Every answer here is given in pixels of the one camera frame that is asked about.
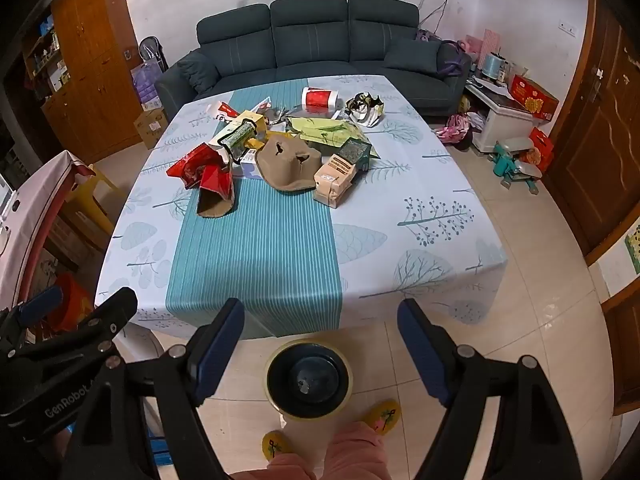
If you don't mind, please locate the hanging wall cable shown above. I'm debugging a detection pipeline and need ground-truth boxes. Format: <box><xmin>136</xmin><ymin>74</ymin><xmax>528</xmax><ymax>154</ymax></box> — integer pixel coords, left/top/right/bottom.
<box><xmin>419</xmin><ymin>0</ymin><xmax>452</xmax><ymax>37</ymax></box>

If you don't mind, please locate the white side table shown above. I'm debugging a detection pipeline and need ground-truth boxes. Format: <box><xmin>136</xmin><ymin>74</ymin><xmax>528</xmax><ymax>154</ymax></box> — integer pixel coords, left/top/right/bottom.
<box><xmin>465</xmin><ymin>79</ymin><xmax>534</xmax><ymax>154</ymax></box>

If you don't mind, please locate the wooden door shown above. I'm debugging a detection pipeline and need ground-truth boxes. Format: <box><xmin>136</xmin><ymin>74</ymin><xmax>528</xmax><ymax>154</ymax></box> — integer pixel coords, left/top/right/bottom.
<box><xmin>600</xmin><ymin>284</ymin><xmax>640</xmax><ymax>417</ymax></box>
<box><xmin>542</xmin><ymin>0</ymin><xmax>640</xmax><ymax>263</ymax></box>

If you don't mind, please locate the light blue roll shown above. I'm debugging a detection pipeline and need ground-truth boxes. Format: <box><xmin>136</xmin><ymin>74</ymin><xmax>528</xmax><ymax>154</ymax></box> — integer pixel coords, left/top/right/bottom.
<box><xmin>479</xmin><ymin>52</ymin><xmax>504</xmax><ymax>81</ymax></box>

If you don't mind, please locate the purple tissue pack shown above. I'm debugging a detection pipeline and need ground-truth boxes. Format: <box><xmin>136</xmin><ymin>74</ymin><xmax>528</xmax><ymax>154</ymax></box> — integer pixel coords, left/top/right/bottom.
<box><xmin>130</xmin><ymin>62</ymin><xmax>161</xmax><ymax>111</ymax></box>

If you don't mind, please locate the person's left leg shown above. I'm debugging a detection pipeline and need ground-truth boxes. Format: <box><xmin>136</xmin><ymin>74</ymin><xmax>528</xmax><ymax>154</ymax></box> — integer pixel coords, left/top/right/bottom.
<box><xmin>227</xmin><ymin>452</ymin><xmax>321</xmax><ymax>480</ymax></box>

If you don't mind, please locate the pink clothes pile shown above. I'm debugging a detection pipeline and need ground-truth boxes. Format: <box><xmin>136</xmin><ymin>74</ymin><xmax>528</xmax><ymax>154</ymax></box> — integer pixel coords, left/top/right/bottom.
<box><xmin>434</xmin><ymin>113</ymin><xmax>474</xmax><ymax>144</ymax></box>

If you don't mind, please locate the white red paper bag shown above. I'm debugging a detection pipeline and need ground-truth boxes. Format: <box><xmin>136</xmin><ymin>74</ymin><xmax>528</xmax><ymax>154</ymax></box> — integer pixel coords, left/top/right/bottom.
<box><xmin>301</xmin><ymin>86</ymin><xmax>341</xmax><ymax>115</ymax></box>

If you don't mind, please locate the wooden open shelf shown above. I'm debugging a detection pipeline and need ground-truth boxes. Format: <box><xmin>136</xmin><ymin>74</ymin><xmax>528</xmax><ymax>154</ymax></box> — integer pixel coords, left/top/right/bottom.
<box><xmin>24</xmin><ymin>9</ymin><xmax>72</xmax><ymax>97</ymax></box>

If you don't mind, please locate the yellow embroidered slipper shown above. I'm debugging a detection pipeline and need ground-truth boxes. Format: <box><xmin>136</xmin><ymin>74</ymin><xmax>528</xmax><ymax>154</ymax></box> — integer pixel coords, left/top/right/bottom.
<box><xmin>356</xmin><ymin>399</ymin><xmax>402</xmax><ymax>435</ymax></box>
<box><xmin>261</xmin><ymin>429</ymin><xmax>296</xmax><ymax>461</ymax></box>

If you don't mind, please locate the person's right leg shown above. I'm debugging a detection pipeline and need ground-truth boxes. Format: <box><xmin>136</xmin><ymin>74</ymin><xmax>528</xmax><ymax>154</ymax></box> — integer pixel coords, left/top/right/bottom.
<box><xmin>320</xmin><ymin>421</ymin><xmax>386</xmax><ymax>480</ymax></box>

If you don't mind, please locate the blue plastic stool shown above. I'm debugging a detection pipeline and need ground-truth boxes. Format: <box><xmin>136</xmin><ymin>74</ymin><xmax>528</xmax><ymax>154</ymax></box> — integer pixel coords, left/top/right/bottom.
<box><xmin>149</xmin><ymin>434</ymin><xmax>168</xmax><ymax>467</ymax></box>

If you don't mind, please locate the yellow plastic chair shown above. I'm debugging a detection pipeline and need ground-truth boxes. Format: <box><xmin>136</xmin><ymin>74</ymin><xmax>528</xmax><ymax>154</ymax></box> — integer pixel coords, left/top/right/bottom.
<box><xmin>64</xmin><ymin>162</ymin><xmax>121</xmax><ymax>252</ymax></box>

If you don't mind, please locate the dark green sofa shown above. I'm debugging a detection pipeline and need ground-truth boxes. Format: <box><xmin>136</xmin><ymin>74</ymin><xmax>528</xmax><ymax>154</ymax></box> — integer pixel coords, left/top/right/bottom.
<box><xmin>156</xmin><ymin>0</ymin><xmax>473</xmax><ymax>116</ymax></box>

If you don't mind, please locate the red brown carton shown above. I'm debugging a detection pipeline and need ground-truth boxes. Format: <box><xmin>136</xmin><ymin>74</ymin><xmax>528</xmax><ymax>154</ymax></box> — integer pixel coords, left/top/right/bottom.
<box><xmin>196</xmin><ymin>164</ymin><xmax>237</xmax><ymax>219</ymax></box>

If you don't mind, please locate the dark green packet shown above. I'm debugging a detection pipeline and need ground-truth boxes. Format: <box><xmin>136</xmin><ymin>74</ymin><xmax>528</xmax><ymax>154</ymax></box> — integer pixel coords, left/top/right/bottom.
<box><xmin>339</xmin><ymin>138</ymin><xmax>374</xmax><ymax>171</ymax></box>

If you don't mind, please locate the white red packet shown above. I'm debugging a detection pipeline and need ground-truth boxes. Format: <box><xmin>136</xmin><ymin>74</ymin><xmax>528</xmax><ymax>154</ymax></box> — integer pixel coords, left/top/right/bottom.
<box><xmin>206</xmin><ymin>101</ymin><xmax>242</xmax><ymax>124</ymax></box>

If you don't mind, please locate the dark green sofa cushion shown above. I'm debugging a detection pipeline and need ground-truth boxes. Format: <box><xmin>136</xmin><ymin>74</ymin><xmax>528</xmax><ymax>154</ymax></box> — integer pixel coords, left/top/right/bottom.
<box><xmin>176</xmin><ymin>52</ymin><xmax>221</xmax><ymax>94</ymax></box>
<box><xmin>383</xmin><ymin>40</ymin><xmax>441</xmax><ymax>74</ymax></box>

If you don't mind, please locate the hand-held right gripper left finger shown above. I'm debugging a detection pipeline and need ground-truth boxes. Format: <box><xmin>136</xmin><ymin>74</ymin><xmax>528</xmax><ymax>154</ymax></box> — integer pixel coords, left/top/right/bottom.
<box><xmin>74</xmin><ymin>298</ymin><xmax>246</xmax><ymax>480</ymax></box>

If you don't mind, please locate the person's leg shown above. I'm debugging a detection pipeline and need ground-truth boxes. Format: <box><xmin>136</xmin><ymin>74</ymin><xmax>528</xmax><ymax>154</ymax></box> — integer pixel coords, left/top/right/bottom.
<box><xmin>227</xmin><ymin>452</ymin><xmax>321</xmax><ymax>480</ymax></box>
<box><xmin>320</xmin><ymin>421</ymin><xmax>386</xmax><ymax>480</ymax></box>

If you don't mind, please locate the red gift box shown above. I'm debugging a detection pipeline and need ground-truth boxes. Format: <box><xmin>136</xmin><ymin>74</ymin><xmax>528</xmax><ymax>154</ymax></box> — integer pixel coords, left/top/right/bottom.
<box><xmin>509</xmin><ymin>74</ymin><xmax>560</xmax><ymax>121</ymax></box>

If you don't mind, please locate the dark waste bin yellow rim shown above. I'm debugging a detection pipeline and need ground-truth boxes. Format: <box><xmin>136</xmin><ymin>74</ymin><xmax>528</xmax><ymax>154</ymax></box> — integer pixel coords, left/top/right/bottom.
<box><xmin>263</xmin><ymin>339</ymin><xmax>353</xmax><ymax>421</ymax></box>

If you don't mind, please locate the green snack box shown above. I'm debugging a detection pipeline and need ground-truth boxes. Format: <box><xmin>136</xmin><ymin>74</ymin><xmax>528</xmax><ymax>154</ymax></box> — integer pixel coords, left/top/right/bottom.
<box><xmin>217</xmin><ymin>122</ymin><xmax>258</xmax><ymax>161</ymax></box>

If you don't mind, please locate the red foil snack packet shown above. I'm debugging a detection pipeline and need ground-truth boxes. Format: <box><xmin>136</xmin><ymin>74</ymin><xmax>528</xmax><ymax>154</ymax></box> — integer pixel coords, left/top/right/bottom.
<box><xmin>166</xmin><ymin>142</ymin><xmax>226</xmax><ymax>190</ymax></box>

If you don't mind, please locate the orange bucket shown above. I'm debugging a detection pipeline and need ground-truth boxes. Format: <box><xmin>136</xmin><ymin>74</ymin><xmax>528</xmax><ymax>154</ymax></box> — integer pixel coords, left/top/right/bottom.
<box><xmin>54</xmin><ymin>273</ymin><xmax>96</xmax><ymax>332</ymax></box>

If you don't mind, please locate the yellow green paper bag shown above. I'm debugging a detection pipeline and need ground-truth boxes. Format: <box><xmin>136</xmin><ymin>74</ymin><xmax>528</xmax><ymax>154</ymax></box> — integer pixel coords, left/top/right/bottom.
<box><xmin>284</xmin><ymin>116</ymin><xmax>369</xmax><ymax>149</ymax></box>

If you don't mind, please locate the brown torn cardboard piece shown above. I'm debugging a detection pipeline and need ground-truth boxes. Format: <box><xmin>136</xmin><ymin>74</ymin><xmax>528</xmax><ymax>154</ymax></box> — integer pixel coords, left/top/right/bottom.
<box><xmin>254</xmin><ymin>136</ymin><xmax>322</xmax><ymax>192</ymax></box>

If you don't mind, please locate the printed teal white tablecloth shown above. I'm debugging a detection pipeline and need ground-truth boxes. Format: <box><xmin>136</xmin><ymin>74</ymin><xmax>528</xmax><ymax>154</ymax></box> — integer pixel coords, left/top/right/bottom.
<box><xmin>94</xmin><ymin>74</ymin><xmax>510</xmax><ymax>341</ymax></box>

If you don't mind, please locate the black gold patterned bag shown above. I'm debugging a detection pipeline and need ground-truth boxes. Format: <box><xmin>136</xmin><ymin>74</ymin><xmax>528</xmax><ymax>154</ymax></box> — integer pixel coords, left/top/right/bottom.
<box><xmin>345</xmin><ymin>92</ymin><xmax>386</xmax><ymax>129</ymax></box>

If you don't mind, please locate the brown cardboard box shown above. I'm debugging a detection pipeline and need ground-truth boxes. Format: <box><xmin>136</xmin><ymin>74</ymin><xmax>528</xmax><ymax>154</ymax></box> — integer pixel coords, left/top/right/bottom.
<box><xmin>133</xmin><ymin>107</ymin><xmax>169</xmax><ymax>149</ymax></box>

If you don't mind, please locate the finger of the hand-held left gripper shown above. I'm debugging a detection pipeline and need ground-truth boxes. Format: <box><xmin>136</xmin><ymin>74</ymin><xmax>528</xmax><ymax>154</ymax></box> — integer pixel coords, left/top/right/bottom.
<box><xmin>17</xmin><ymin>287</ymin><xmax>63</xmax><ymax>328</ymax></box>
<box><xmin>62</xmin><ymin>287</ymin><xmax>138</xmax><ymax>358</ymax></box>

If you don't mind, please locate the wooden cabinet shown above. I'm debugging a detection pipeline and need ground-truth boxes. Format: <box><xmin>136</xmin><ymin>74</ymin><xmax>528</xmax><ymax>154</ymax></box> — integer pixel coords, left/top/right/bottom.
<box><xmin>42</xmin><ymin>0</ymin><xmax>140</xmax><ymax>167</ymax></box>

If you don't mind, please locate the purple bag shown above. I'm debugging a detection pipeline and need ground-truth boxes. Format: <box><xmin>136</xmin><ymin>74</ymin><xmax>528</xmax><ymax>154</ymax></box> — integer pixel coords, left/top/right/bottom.
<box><xmin>439</xmin><ymin>40</ymin><xmax>469</xmax><ymax>79</ymax></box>

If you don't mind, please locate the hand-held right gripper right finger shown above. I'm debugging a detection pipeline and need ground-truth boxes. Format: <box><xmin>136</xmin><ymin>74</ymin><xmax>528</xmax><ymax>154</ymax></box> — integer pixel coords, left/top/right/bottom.
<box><xmin>397</xmin><ymin>298</ymin><xmax>586</xmax><ymax>480</ymax></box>

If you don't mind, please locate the beige carton box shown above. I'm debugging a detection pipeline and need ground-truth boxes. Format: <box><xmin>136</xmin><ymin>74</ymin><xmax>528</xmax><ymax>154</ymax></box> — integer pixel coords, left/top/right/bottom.
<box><xmin>313</xmin><ymin>155</ymin><xmax>357</xmax><ymax>209</ymax></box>

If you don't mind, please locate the pink table cover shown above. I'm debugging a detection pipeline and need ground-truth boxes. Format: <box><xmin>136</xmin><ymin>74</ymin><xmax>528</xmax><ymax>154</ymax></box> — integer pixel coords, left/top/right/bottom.
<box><xmin>0</xmin><ymin>150</ymin><xmax>97</xmax><ymax>312</ymax></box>

